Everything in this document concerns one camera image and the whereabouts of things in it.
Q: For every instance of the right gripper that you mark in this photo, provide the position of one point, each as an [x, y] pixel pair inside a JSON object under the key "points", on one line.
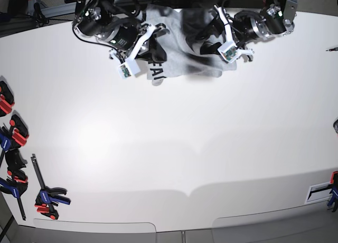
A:
{"points": [[136, 40]]}

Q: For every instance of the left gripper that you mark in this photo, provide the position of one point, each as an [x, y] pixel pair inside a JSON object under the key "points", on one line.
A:
{"points": [[244, 27]]}

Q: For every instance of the grey T-shirt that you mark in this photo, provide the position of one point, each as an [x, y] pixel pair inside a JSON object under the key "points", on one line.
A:
{"points": [[180, 45]]}

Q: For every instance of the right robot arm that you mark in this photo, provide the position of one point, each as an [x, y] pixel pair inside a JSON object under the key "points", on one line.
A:
{"points": [[92, 15]]}

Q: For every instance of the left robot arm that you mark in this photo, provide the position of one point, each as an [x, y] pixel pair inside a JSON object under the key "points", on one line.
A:
{"points": [[275, 19]]}

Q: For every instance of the pen at right edge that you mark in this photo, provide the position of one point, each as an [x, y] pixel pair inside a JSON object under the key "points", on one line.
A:
{"points": [[332, 49]]}

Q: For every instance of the grey round object right edge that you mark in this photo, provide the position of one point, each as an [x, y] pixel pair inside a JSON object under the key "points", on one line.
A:
{"points": [[335, 126]]}

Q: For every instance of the red black clamp far left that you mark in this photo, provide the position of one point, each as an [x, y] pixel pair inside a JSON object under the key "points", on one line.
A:
{"points": [[7, 99]]}

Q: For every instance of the white label card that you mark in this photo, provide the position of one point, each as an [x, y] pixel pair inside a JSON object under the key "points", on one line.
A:
{"points": [[319, 192]]}

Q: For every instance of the small blue bar clamp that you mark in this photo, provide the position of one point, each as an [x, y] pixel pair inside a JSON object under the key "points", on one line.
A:
{"points": [[48, 198]]}

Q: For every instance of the blue clamp right edge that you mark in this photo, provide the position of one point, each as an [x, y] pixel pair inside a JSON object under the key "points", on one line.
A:
{"points": [[333, 192]]}

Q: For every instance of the black red blue bar clamp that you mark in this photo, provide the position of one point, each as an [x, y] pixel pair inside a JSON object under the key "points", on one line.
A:
{"points": [[17, 181]]}

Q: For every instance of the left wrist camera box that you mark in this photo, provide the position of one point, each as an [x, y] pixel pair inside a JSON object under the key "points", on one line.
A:
{"points": [[229, 52]]}

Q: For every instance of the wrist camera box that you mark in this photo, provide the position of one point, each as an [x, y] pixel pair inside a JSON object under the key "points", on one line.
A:
{"points": [[229, 52], [129, 68]]}

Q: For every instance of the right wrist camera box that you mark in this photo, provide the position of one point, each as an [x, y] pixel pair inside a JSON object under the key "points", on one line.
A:
{"points": [[129, 68]]}

